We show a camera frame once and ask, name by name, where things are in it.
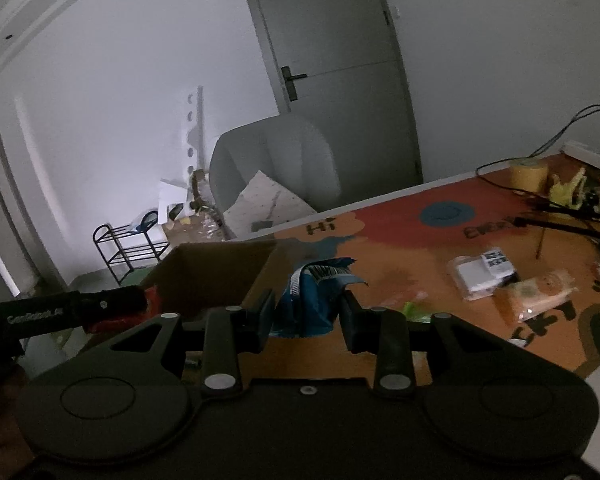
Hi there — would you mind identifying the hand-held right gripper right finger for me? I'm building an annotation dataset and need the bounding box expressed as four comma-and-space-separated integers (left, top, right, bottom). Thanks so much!
339, 290, 516, 402

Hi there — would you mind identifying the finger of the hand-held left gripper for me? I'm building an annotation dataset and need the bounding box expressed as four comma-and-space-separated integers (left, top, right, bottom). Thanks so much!
79, 286, 150, 332

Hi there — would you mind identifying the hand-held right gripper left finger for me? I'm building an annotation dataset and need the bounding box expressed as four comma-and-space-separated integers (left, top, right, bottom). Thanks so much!
87, 287, 277, 402

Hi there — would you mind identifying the red snack packet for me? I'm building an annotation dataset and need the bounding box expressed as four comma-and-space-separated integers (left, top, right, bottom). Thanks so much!
85, 285, 163, 334

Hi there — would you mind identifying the blue and white snack packet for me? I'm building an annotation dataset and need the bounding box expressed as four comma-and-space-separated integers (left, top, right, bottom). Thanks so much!
271, 256, 370, 339

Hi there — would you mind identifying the brown cardboard box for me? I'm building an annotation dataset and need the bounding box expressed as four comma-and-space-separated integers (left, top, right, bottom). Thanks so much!
130, 240, 371, 382

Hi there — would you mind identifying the light green snack packet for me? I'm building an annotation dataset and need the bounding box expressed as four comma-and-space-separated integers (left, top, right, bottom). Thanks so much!
402, 301, 433, 323

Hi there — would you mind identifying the black and white snack packet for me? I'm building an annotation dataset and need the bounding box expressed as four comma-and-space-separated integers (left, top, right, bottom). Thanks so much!
447, 247, 521, 302

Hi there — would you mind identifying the beige bread packet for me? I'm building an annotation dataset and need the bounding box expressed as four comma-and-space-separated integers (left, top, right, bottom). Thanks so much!
495, 270, 578, 326

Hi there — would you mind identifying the cartoon printed table mat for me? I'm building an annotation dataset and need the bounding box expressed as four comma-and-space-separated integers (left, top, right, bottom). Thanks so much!
250, 152, 600, 392

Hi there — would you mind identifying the brown box with clear tape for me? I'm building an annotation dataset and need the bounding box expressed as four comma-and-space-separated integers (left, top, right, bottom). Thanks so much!
161, 212, 231, 251

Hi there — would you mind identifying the dotted white cushion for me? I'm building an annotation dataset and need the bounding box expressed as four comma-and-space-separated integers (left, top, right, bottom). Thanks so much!
222, 170, 317, 238

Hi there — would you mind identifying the white paper sheet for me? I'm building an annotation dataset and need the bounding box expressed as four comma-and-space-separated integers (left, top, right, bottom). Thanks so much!
157, 180, 188, 221

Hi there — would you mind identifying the grey armchair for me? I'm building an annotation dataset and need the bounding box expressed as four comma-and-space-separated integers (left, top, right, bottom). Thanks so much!
209, 114, 342, 226

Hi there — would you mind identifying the white board with holes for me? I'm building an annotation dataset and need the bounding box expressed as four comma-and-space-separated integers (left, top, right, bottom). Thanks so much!
180, 86, 206, 196

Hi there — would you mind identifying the yellow tape roll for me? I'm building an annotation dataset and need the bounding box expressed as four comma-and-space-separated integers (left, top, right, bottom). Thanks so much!
509, 157, 550, 195

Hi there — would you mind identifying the yellow green crumpled bag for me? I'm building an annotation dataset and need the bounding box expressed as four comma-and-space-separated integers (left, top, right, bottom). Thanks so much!
547, 170, 588, 211

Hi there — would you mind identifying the grey door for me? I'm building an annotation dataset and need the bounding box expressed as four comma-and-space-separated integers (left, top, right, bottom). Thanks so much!
240, 0, 423, 202

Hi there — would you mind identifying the white power strip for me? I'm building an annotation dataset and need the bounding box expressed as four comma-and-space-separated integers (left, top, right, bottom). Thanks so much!
562, 141, 600, 170

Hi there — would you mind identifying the black wire shoe rack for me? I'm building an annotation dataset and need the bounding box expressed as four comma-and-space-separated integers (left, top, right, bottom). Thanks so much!
92, 210, 171, 286

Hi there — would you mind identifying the grey door frame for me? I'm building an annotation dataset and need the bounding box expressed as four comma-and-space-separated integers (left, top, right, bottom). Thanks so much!
0, 100, 46, 301

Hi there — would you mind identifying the black door handle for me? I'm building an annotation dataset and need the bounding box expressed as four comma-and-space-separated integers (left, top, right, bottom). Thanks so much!
280, 65, 308, 101

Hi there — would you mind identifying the black wire stand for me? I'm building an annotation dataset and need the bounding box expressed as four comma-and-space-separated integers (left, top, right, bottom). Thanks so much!
512, 200, 600, 247

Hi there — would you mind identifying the black cable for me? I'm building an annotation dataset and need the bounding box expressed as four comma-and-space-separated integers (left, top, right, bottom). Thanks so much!
475, 105, 600, 196

